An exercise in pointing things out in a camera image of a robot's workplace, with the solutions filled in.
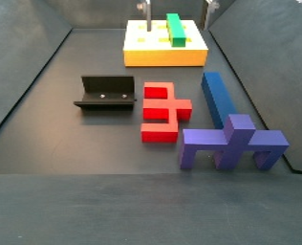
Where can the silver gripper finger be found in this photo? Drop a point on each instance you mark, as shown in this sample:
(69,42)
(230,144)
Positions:
(145,7)
(211,6)

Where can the blue rectangular block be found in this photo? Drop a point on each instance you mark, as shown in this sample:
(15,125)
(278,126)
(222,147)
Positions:
(218,98)

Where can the yellow board with slots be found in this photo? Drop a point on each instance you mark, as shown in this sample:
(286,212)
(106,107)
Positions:
(147,48)

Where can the green rectangular block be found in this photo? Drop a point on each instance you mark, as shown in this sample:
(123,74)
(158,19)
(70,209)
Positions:
(177,35)

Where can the red branched block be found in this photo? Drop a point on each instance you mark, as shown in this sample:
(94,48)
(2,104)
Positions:
(162,106)

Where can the purple branched block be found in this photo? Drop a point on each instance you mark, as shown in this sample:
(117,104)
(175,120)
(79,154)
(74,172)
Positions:
(231,141)

